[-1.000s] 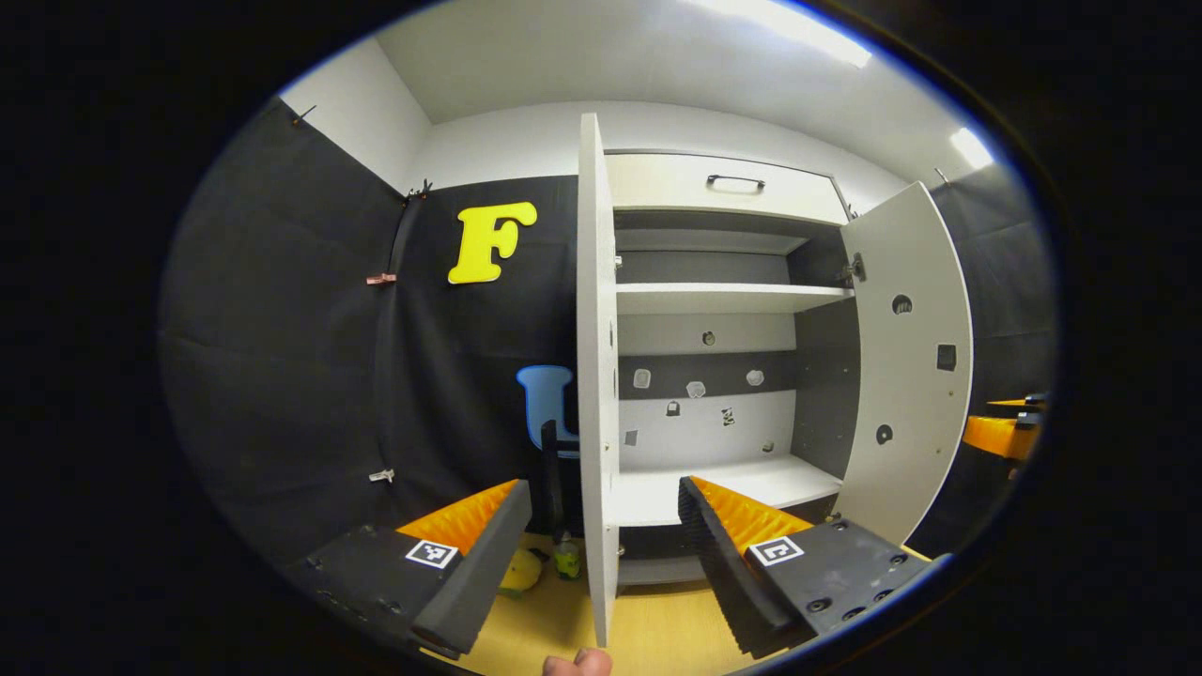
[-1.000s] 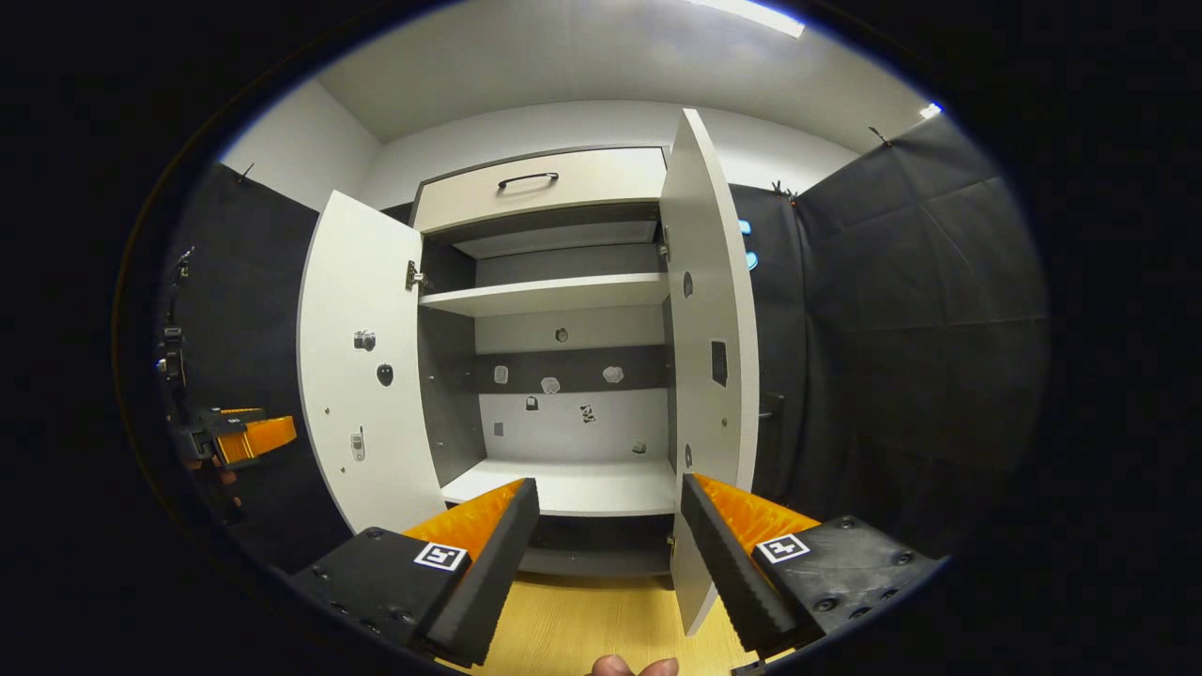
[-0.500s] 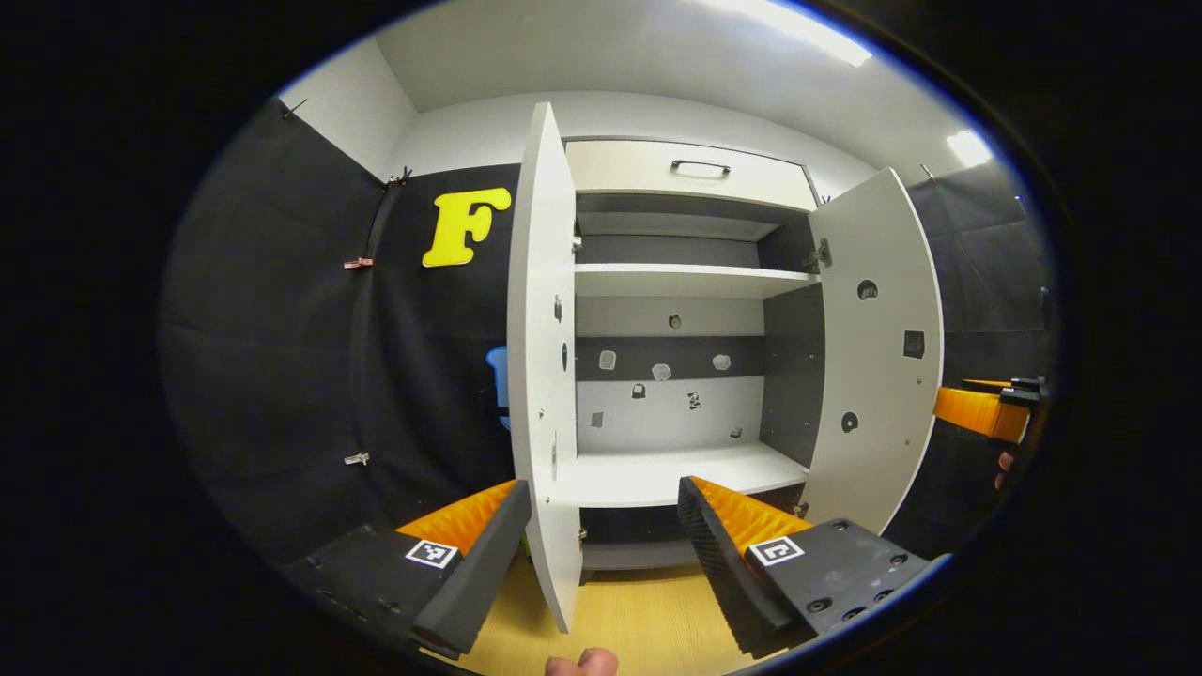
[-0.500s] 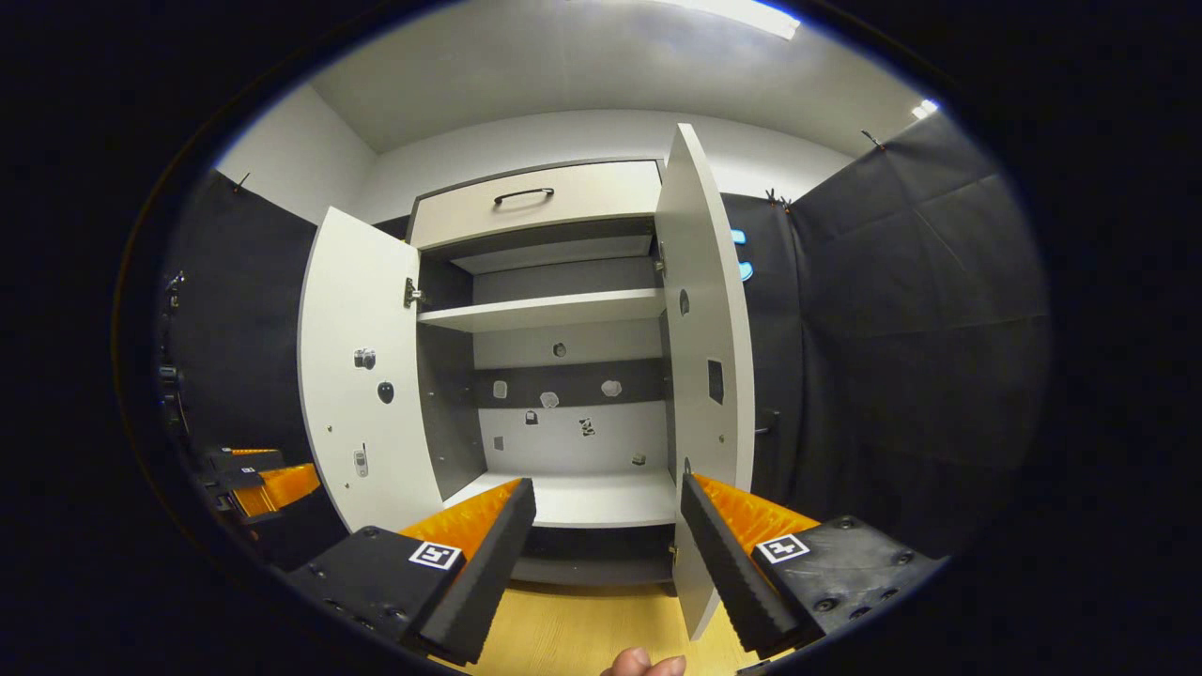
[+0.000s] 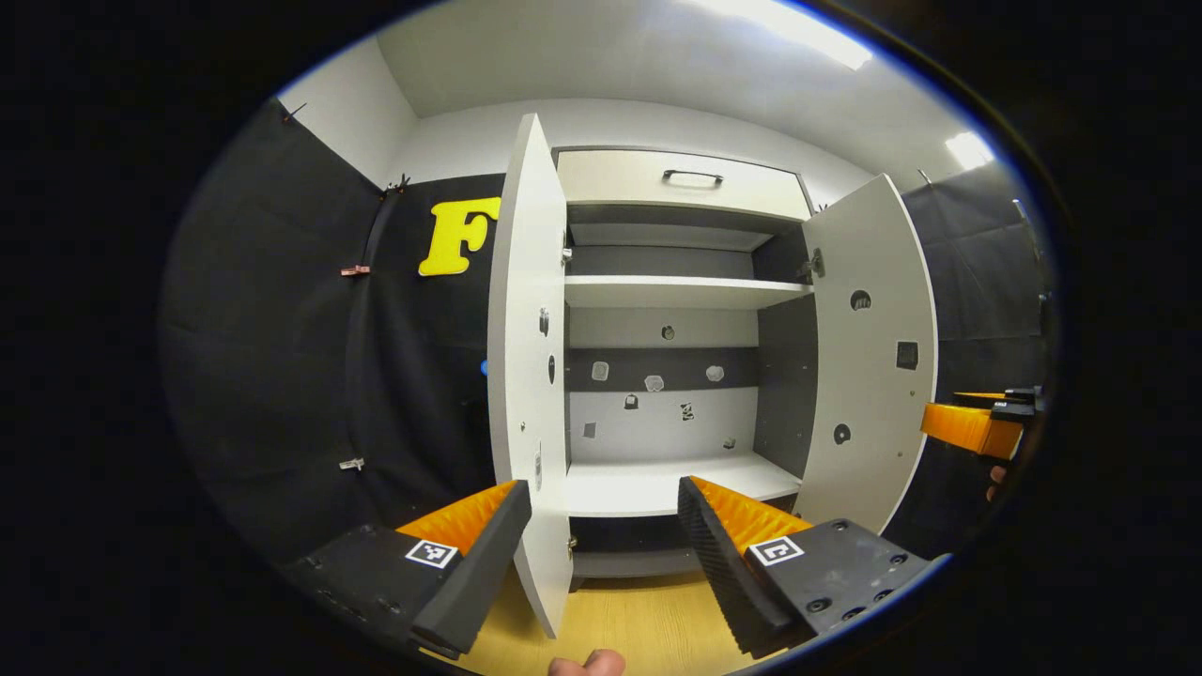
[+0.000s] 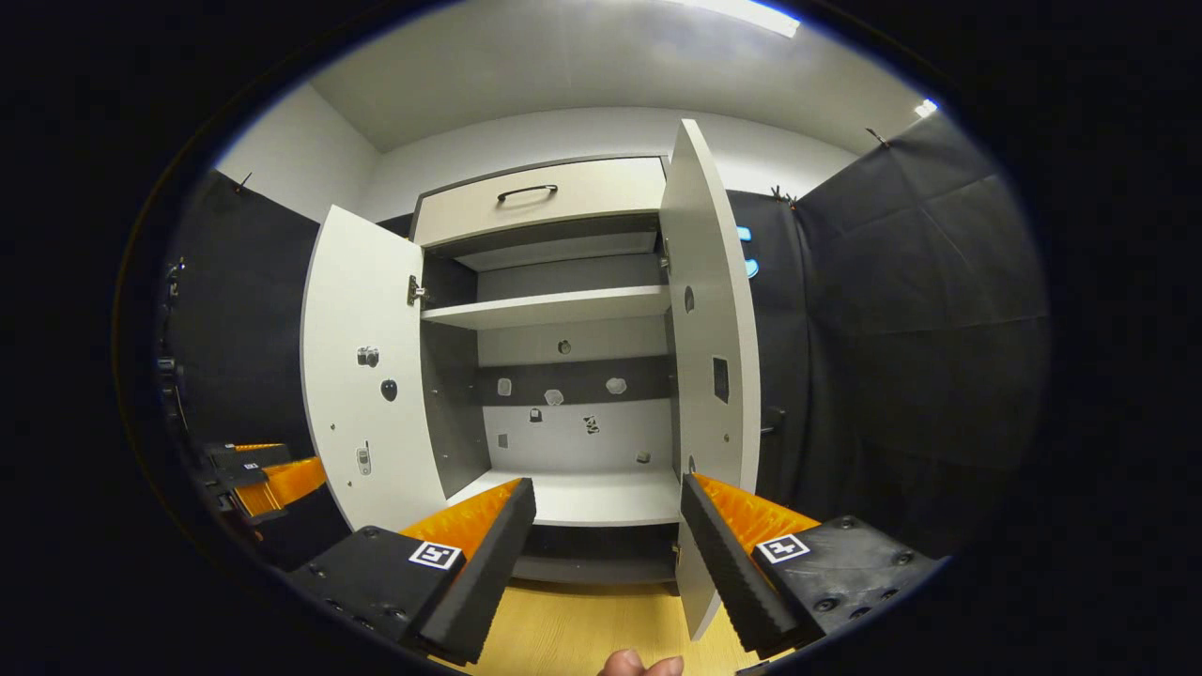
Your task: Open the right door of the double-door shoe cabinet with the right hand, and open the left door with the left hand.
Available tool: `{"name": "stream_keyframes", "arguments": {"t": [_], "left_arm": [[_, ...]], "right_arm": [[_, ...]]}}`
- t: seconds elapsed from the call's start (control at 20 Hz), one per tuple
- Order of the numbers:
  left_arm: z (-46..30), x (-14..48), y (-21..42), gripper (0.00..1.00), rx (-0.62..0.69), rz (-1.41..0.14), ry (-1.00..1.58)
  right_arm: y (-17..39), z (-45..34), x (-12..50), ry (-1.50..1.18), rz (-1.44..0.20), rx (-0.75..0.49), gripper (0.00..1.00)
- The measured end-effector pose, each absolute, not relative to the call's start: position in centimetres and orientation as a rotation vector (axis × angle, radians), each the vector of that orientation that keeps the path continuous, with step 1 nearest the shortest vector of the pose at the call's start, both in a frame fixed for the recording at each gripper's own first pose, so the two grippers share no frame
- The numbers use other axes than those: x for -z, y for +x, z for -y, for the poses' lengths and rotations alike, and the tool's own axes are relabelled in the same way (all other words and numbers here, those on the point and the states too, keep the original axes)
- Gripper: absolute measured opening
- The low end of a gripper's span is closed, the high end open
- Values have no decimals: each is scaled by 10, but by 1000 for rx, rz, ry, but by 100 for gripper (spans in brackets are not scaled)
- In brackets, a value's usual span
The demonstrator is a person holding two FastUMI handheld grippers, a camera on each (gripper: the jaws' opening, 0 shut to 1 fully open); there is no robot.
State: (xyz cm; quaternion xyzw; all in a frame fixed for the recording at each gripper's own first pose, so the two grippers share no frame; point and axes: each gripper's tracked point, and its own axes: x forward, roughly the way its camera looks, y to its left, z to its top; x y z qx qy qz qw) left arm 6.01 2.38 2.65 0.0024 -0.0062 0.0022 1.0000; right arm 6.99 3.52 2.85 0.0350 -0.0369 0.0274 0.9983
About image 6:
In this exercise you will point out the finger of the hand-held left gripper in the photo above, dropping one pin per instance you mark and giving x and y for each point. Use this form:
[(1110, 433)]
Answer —
[(282, 483), (249, 455)]

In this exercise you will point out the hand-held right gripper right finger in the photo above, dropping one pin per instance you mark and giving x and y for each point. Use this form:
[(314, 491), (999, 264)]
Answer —
[(723, 573)]

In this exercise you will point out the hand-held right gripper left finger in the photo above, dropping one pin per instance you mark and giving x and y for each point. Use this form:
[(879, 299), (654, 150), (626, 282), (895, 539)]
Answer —
[(488, 573)]

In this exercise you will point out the white double-door shoe cabinet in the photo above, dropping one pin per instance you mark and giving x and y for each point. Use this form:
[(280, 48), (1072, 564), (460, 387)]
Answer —
[(451, 404)]

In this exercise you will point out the metal door hinge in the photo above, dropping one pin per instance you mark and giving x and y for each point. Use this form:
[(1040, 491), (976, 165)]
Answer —
[(664, 263), (417, 291)]

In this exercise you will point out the white cabinet shelf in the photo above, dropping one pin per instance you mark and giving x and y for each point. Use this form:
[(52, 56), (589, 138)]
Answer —
[(554, 305)]

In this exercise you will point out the white cabinet drawer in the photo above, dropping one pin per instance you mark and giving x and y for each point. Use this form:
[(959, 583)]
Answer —
[(601, 192)]

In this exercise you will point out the black clip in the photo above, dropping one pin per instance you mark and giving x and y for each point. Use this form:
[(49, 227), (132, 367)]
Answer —
[(876, 138), (783, 194), (243, 182)]

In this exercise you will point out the small ceiling light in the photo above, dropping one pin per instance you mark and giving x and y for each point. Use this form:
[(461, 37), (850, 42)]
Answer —
[(927, 108)]

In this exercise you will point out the long ceiling light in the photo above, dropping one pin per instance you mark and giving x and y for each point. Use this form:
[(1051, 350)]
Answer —
[(742, 14)]

